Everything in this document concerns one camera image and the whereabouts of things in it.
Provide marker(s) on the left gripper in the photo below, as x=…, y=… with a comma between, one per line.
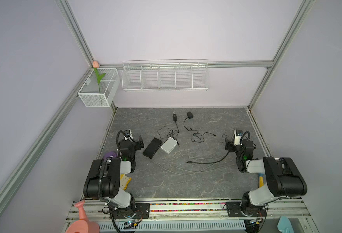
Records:
x=137, y=143

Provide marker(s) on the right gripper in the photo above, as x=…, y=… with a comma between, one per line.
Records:
x=230, y=146

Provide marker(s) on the white mesh box basket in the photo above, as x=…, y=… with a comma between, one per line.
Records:
x=89, y=92

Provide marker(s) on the artificial tulip flower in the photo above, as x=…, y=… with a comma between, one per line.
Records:
x=99, y=76

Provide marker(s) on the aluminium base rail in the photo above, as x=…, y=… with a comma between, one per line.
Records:
x=210, y=215

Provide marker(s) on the blue yellow toy rake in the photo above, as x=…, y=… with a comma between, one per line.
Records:
x=261, y=180

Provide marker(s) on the light blue toy scoop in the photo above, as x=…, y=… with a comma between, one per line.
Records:
x=284, y=225

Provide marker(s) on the purple pink toy shovel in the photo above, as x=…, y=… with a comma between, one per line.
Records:
x=110, y=155

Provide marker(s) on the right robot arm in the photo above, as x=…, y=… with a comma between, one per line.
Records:
x=283, y=180

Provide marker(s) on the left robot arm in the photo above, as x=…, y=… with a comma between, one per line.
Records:
x=103, y=183

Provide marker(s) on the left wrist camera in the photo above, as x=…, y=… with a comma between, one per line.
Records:
x=128, y=135

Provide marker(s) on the black power adapter right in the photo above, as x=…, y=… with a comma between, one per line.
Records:
x=190, y=115

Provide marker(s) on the white wire wall basket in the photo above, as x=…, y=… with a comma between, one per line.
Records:
x=165, y=75

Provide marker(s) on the pink watering can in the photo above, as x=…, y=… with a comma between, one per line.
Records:
x=83, y=225

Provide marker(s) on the black network switch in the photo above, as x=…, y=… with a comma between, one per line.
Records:
x=152, y=148

